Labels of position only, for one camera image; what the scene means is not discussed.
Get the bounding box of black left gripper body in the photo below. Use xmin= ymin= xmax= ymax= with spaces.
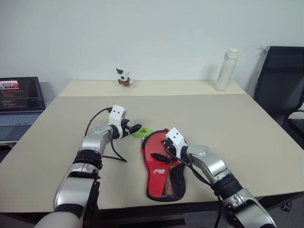
xmin=118 ymin=118 xmax=133 ymax=139

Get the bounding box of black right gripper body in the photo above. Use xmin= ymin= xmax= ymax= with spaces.
xmin=163 ymin=139 xmax=178 ymax=165

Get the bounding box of red and black paddle case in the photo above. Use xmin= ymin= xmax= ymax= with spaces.
xmin=140 ymin=129 xmax=186 ymax=200

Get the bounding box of white plush toy dog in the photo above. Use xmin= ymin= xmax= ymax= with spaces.
xmin=115 ymin=68 xmax=134 ymax=88

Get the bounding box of white water bottle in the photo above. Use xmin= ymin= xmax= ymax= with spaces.
xmin=215 ymin=48 xmax=241 ymax=91

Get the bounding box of open grey laptop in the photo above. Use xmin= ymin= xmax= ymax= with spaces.
xmin=0 ymin=76 xmax=46 ymax=141

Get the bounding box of black office chair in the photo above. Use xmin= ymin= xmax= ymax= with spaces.
xmin=253 ymin=45 xmax=304 ymax=150

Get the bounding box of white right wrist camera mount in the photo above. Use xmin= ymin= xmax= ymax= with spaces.
xmin=165 ymin=127 xmax=188 ymax=159

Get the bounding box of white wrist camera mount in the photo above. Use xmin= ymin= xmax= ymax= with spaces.
xmin=108 ymin=104 xmax=128 ymax=138
xmin=165 ymin=127 xmax=188 ymax=159

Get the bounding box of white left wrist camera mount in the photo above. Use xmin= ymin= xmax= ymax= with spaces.
xmin=108 ymin=104 xmax=128 ymax=138

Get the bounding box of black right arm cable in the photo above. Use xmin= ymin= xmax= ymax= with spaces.
xmin=166 ymin=147 xmax=224 ymax=228

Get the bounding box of black table frame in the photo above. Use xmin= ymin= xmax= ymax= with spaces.
xmin=95 ymin=201 xmax=228 ymax=228

